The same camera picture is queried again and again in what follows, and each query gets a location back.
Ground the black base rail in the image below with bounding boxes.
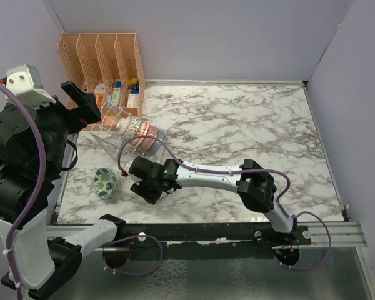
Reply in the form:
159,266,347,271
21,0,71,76
101,222,311,261

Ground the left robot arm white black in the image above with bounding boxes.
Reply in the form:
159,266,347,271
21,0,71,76
0,81,126,299

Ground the green patterned bowl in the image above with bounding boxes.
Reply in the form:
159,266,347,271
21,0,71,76
116,115,141,140

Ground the white wire dish rack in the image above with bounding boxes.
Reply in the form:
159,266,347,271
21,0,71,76
91,99,168,163

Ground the white label box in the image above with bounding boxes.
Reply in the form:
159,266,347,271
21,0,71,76
127,94,139,107

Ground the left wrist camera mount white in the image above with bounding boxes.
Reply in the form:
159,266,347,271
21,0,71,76
0,64,57,111

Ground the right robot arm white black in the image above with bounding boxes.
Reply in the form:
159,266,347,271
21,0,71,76
124,156,298,246

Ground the orange plastic desk organizer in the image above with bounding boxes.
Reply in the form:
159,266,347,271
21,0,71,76
57,33,146,117

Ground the teal leaf bowl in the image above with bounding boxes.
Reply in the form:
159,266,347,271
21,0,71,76
94,167,118,200

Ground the green white box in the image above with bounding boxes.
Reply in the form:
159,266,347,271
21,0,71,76
111,87,122,106

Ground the orange floral bowl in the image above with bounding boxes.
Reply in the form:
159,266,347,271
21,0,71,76
129,121,149,148

